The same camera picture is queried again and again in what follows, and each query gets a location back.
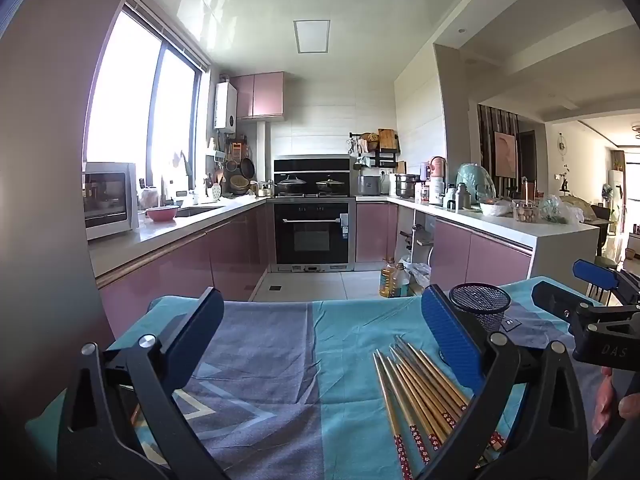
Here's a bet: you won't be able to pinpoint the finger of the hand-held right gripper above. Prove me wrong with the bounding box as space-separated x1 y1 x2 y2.
572 259 640 306
531 281 597 324

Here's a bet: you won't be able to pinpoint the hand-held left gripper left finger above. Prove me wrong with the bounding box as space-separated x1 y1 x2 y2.
56 287 226 480

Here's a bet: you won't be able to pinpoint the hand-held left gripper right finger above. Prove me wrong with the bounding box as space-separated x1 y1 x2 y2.
421 284 593 480

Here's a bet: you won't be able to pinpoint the black mesh utensil holder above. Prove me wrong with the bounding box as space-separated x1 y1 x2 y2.
448 283 512 333

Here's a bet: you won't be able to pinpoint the bunch of wooden chopsticks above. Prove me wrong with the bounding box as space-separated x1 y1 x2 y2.
372 335 506 480

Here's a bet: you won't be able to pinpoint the person's right hand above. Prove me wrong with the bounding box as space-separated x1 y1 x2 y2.
592 366 640 435

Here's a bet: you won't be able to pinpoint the green stool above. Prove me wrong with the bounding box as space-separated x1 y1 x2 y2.
590 255 620 303

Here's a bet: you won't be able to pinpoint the pink kitchen base cabinet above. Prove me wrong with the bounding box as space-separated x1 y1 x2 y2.
97 200 273 331
356 202 533 293

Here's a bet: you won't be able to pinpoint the white plastic bag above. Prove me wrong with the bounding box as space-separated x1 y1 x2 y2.
402 260 431 296

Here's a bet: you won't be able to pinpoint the plastic bag of greens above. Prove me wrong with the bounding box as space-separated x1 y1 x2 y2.
540 195 583 225

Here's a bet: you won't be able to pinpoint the blue grey patterned cloth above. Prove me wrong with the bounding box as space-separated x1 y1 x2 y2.
25 275 623 480

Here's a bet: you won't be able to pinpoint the yellow cooking oil bottle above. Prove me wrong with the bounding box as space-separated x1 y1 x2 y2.
380 257 401 298

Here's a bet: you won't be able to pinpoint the white standing air conditioner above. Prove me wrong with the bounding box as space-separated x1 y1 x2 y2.
607 169 626 206

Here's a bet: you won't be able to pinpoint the steel thermos bottles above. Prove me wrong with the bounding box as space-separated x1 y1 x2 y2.
446 183 471 211

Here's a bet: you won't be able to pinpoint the green appliance under plastic cover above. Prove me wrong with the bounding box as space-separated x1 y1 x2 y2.
456 162 497 203

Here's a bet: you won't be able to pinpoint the black integrated stove oven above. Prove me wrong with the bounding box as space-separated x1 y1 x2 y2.
272 156 357 272

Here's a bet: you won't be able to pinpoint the steel stockpot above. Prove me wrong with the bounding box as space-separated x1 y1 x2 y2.
395 173 420 198

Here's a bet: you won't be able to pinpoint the white microwave oven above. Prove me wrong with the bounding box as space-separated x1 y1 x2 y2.
82 162 141 241

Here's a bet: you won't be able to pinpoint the pink white electric kettle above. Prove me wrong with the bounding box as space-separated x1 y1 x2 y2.
429 156 447 206

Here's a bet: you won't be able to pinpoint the sink faucet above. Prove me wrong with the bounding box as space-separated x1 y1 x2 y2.
177 150 193 196

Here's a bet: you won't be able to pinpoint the black wok with lid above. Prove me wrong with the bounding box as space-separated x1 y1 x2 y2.
276 175 307 196

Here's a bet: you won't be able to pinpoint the white gas water heater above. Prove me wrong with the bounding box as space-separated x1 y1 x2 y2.
214 81 238 135

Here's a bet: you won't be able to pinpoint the kitchen window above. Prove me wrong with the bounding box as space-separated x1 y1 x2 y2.
85 2 211 201

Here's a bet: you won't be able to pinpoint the ceiling light panel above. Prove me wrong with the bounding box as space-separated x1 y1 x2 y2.
293 20 331 54

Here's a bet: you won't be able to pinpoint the pink wall painting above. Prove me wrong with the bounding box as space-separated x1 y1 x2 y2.
494 131 518 179

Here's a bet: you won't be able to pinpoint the black wall rack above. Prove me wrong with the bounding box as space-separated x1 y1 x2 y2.
349 128 402 168

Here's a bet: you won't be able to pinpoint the pink wall cabinet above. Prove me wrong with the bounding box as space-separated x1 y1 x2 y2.
229 72 286 121

